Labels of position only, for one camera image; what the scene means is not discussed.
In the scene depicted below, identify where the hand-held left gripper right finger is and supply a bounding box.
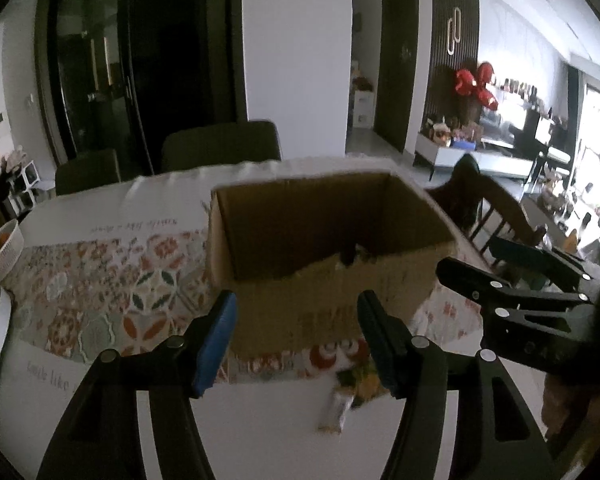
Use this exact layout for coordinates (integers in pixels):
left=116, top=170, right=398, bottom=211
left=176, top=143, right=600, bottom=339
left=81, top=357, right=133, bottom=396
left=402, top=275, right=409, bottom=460
left=356, top=290, right=556, bottom=480

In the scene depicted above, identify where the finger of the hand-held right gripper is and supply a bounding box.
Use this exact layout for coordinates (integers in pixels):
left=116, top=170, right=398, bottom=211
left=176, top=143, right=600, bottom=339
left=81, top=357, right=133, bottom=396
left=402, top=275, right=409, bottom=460
left=436, top=257, right=593, bottom=321
left=485, top=236, right=600, bottom=291

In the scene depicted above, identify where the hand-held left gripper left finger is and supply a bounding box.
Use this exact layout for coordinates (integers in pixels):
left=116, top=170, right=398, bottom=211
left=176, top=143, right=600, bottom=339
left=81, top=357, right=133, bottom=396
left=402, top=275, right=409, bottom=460
left=35, top=290, right=238, bottom=480

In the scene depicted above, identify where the brown cardboard box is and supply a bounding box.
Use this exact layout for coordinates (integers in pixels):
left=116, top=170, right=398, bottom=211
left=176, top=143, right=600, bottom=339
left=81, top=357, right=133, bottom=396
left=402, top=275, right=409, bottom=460
left=207, top=172, right=458, bottom=361

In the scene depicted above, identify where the dark green cracker packet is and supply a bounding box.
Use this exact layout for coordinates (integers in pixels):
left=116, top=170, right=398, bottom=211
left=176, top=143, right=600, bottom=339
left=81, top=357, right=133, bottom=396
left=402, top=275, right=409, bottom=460
left=337, top=362, right=383, bottom=408

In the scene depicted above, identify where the brown wooden chair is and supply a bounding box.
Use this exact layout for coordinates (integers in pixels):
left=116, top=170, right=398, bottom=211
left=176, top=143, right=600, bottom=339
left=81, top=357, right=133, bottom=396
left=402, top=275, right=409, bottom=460
left=425, top=154, right=548, bottom=266

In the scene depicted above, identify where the white low cabinet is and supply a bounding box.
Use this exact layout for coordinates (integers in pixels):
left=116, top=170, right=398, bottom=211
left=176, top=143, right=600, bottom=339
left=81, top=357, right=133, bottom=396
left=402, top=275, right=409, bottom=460
left=414, top=130, right=536, bottom=181

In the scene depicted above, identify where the floral patterned tablecloth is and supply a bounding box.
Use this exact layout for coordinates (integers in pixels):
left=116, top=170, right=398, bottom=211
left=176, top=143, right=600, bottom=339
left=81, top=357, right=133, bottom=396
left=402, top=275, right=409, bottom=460
left=0, top=157, right=486, bottom=386

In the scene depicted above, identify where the red bow decoration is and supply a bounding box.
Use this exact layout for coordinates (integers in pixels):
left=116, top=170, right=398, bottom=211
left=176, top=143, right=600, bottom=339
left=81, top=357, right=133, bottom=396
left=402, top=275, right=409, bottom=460
left=454, top=61, right=501, bottom=108

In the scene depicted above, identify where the dark upholstered chair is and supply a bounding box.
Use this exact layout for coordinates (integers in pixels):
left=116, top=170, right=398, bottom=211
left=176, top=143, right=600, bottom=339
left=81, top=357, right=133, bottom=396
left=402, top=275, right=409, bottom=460
left=161, top=120, right=282, bottom=173
left=55, top=149, right=122, bottom=196

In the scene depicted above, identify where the dark wooden door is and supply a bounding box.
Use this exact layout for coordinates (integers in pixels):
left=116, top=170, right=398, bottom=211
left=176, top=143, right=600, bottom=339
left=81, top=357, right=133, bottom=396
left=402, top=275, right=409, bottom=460
left=375, top=0, right=421, bottom=153

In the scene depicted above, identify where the white woven basket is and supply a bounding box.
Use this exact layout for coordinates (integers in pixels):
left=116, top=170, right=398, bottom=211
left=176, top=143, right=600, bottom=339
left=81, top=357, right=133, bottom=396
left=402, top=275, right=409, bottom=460
left=0, top=219, right=22, bottom=281

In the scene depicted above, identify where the white shelf unit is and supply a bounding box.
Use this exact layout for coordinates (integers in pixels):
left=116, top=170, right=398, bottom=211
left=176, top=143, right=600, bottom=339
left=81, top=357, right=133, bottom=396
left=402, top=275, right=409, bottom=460
left=2, top=160, right=41, bottom=211

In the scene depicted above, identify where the dark glass door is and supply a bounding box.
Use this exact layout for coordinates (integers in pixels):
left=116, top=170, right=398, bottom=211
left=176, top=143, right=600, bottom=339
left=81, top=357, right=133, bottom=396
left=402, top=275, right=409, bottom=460
left=35, top=0, right=246, bottom=176

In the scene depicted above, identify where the gold loop wall ornament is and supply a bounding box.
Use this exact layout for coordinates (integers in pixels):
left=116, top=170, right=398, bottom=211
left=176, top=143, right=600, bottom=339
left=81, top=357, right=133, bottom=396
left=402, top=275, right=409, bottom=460
left=447, top=8, right=463, bottom=55

